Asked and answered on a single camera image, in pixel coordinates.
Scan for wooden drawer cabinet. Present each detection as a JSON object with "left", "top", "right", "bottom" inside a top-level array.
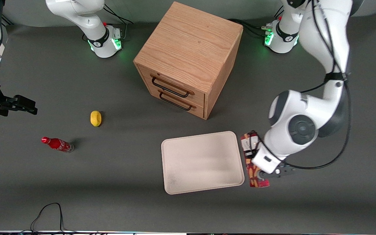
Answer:
[{"left": 133, "top": 1, "right": 244, "bottom": 120}]

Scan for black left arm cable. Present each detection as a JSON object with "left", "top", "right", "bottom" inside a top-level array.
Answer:
[{"left": 255, "top": 0, "right": 352, "bottom": 170}]

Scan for black metal drawer handle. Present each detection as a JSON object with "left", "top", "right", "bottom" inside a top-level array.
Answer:
[
  {"left": 151, "top": 76, "right": 191, "bottom": 98},
  {"left": 159, "top": 91, "right": 194, "bottom": 111}
]

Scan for red cola bottle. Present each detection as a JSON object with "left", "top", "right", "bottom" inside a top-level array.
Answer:
[{"left": 41, "top": 136, "right": 74, "bottom": 153}]

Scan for black base cables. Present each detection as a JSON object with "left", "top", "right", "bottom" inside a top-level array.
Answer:
[
  {"left": 228, "top": 8, "right": 285, "bottom": 38},
  {"left": 102, "top": 3, "right": 134, "bottom": 42}
]

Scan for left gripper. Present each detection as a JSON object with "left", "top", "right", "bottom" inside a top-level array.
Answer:
[{"left": 244, "top": 143, "right": 287, "bottom": 174}]

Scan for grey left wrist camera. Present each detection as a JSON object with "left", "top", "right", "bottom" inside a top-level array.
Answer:
[{"left": 258, "top": 164, "right": 296, "bottom": 180}]

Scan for black looped table cable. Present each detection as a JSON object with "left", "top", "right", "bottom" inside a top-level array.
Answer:
[{"left": 18, "top": 203, "right": 77, "bottom": 234}]

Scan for black right base cables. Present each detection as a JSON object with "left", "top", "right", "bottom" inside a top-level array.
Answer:
[{"left": 102, "top": 3, "right": 134, "bottom": 42}]

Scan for yellow lemon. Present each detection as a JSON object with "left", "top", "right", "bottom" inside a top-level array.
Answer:
[{"left": 90, "top": 111, "right": 102, "bottom": 127}]

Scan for black left base cables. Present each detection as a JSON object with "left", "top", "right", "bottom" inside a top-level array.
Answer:
[{"left": 228, "top": 8, "right": 285, "bottom": 38}]

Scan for red cookie box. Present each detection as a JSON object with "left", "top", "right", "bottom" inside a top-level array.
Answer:
[{"left": 240, "top": 130, "right": 270, "bottom": 189}]

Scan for white plastic tray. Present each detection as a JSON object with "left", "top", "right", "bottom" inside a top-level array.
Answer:
[{"left": 161, "top": 131, "right": 245, "bottom": 195}]

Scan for wooden drawer front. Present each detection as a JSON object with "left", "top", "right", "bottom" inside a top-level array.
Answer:
[
  {"left": 147, "top": 87, "right": 205, "bottom": 119},
  {"left": 136, "top": 64, "right": 206, "bottom": 106}
]

